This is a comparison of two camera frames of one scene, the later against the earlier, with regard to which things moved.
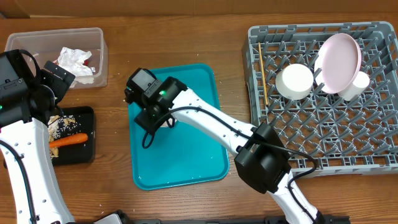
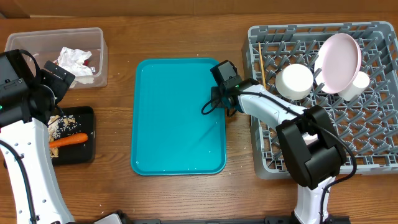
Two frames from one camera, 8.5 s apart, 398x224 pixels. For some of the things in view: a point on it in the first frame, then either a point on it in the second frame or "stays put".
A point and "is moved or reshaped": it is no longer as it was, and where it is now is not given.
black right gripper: x=148 y=124 → x=215 y=100
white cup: x=358 y=85 stays put
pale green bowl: x=295 y=81 stays put
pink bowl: x=166 y=124 → x=308 y=139
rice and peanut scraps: x=60 y=127 stays put
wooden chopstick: x=263 y=79 stays put
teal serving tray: x=176 y=155 is moved or reshaped
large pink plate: x=337 y=63 stays put
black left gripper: x=60 y=86 stays put
